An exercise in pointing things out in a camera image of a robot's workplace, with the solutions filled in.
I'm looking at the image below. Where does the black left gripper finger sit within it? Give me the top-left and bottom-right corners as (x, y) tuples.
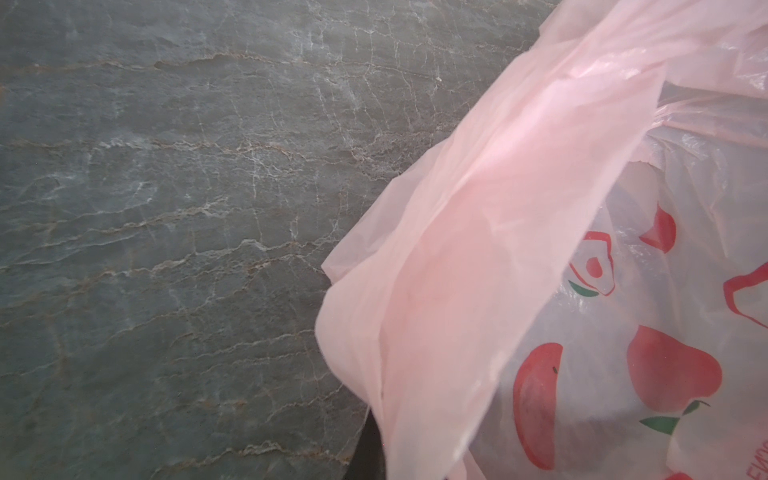
(343, 410), (386, 480)

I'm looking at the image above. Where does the pink plastic bag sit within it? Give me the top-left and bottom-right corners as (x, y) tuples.
(316, 1), (767, 479)

